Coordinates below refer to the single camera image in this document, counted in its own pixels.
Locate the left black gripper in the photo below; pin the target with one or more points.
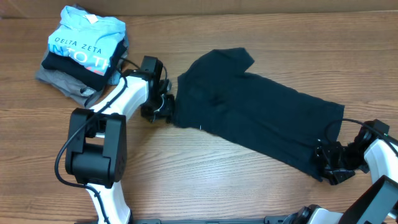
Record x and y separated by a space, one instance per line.
167 110

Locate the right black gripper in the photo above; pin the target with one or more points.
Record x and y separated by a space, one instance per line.
328 160

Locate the dark teal t-shirt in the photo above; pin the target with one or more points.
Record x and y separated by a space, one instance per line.
219 95

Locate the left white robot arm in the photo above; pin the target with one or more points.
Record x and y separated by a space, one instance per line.
94 157

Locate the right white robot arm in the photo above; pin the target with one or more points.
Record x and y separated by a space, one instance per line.
377 203

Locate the blue denim folded garment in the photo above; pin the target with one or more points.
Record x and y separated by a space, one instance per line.
115 77

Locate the grey folded garment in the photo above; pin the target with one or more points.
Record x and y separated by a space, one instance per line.
70 86

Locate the light blue folded t-shirt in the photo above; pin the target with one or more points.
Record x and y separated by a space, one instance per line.
88 39

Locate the black folded garment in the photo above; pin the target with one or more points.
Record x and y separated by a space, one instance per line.
95 79

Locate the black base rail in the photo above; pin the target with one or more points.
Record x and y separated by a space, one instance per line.
217 221

